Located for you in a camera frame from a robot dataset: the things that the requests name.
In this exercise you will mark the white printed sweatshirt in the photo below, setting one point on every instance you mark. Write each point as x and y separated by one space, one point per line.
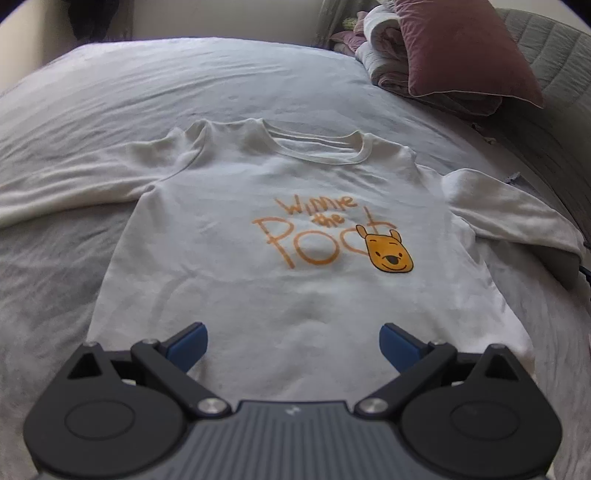
277 300

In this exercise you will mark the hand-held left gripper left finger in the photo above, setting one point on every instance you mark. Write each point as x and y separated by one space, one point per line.
187 346

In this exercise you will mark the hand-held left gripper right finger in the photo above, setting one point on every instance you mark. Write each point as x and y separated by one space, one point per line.
399 346

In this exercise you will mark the folded grey duvet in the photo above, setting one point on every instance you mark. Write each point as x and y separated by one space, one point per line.
383 55

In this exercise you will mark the dark hanging jacket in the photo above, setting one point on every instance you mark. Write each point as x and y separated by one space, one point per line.
92 16

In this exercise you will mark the pink pillow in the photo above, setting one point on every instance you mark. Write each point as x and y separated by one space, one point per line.
452 46

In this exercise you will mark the bed with grey sheet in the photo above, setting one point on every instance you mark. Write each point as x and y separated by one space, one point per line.
184 78

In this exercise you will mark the grey curtain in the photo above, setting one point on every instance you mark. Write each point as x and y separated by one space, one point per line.
330 21

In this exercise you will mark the grey quilted bedspread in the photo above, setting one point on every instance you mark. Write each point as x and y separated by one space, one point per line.
554 92

